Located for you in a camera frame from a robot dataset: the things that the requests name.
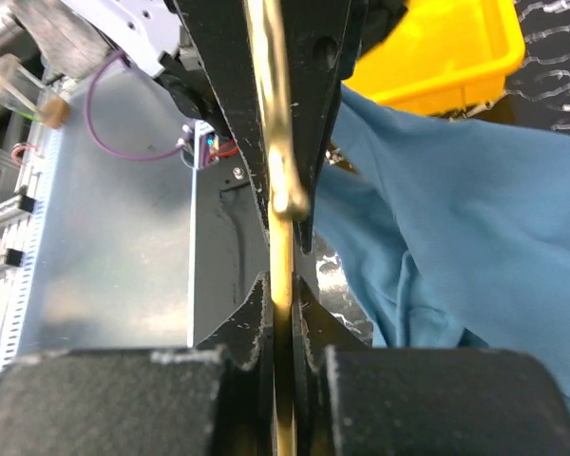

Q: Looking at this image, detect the aluminium frame rail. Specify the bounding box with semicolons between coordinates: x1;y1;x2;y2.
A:
0;121;63;373

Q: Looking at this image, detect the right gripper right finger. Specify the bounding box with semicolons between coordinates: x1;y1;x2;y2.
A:
292;277;570;455

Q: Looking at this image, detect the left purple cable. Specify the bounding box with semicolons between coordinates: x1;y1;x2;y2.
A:
84;50;191;162

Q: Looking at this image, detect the orange-yellow plastic hanger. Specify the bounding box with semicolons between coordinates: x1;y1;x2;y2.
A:
243;1;310;455

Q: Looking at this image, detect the blue tank top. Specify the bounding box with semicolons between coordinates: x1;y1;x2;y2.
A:
314;89;570;410

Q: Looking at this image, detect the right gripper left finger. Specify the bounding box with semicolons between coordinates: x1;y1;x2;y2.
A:
0;274;273;455

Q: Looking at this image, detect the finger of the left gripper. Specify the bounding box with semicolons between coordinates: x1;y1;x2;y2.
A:
277;0;355;256
175;1;269;230

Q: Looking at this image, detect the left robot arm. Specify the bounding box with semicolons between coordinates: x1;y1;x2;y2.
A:
65;1;363;253

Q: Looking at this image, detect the yellow plastic bin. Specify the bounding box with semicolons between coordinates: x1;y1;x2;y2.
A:
344;0;525;115

